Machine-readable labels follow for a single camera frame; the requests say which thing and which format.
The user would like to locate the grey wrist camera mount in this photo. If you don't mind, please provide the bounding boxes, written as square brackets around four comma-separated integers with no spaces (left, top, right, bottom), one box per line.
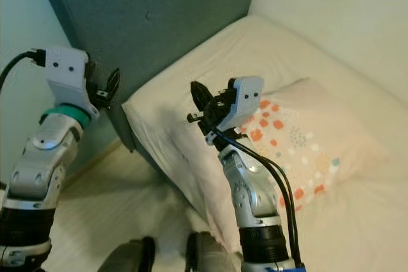
[231,75,266,127]
[44,46,101,121]

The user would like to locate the grey right robot leg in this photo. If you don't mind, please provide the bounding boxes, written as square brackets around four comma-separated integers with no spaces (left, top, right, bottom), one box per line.
[186,232,243,272]

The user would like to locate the blue tape strip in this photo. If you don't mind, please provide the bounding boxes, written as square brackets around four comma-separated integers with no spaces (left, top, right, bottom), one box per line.
[269,261,308,272]

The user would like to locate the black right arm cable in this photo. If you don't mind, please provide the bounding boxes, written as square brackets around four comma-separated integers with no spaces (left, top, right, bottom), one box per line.
[209,122,303,269]

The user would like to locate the pink pillow coloured patches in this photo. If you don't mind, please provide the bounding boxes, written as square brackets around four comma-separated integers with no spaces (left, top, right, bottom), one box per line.
[182,78,391,255]

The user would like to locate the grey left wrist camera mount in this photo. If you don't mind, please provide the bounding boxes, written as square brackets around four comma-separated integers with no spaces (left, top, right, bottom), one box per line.
[44,46,101,121]

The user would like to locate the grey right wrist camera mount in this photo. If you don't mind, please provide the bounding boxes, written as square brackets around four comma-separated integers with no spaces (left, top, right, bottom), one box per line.
[231,75,266,127]

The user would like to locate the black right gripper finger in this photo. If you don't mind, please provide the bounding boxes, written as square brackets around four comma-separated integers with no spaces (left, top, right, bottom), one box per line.
[191,82,213,120]
[196,82,222,117]

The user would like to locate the beige mattress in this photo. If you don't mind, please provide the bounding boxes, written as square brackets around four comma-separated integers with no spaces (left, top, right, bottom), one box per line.
[122,14,408,272]

